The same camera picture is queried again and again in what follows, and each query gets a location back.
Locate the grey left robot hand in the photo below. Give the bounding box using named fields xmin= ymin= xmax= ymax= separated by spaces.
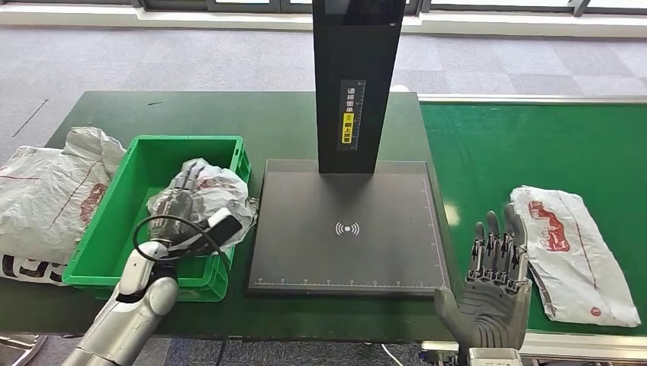
xmin=147 ymin=160 xmax=208 ymax=243

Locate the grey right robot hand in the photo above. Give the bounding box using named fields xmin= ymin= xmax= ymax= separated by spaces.
xmin=434 ymin=203 xmax=533 ymax=352

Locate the grey-white parcel bag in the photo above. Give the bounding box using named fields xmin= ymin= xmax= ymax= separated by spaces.
xmin=146 ymin=158 xmax=259 ymax=251

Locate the long white red-logo parcel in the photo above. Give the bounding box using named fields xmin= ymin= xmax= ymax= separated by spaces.
xmin=509 ymin=185 xmax=642 ymax=329

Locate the black inbound scanner machine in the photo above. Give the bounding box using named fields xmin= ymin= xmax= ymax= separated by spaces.
xmin=246 ymin=0 xmax=452 ymax=298

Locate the green conveyor belt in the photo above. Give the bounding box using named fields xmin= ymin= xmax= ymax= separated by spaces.
xmin=417 ymin=94 xmax=647 ymax=366

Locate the green plastic crate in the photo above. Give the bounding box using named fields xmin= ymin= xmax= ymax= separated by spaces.
xmin=61 ymin=134 xmax=253 ymax=303

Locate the large white woven sack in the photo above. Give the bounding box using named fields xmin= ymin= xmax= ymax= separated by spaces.
xmin=0 ymin=127 xmax=127 ymax=287

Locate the black yellow column label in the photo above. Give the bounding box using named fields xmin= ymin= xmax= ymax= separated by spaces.
xmin=336 ymin=79 xmax=366 ymax=153

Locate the chrome round base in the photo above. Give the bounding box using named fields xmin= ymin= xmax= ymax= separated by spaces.
xmin=0 ymin=333 xmax=44 ymax=366

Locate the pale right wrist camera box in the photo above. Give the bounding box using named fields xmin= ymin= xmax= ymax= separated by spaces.
xmin=467 ymin=347 xmax=524 ymax=366

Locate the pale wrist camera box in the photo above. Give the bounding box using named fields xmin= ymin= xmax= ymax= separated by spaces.
xmin=194 ymin=207 xmax=243 ymax=254
xmin=467 ymin=347 xmax=524 ymax=366

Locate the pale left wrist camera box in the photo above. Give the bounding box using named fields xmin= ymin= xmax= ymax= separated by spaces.
xmin=194 ymin=207 xmax=243 ymax=254

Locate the thin white cable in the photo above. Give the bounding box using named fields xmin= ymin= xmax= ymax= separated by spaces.
xmin=380 ymin=343 xmax=403 ymax=366

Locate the black window frame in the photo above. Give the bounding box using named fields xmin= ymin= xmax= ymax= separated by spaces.
xmin=134 ymin=0 xmax=647 ymax=18

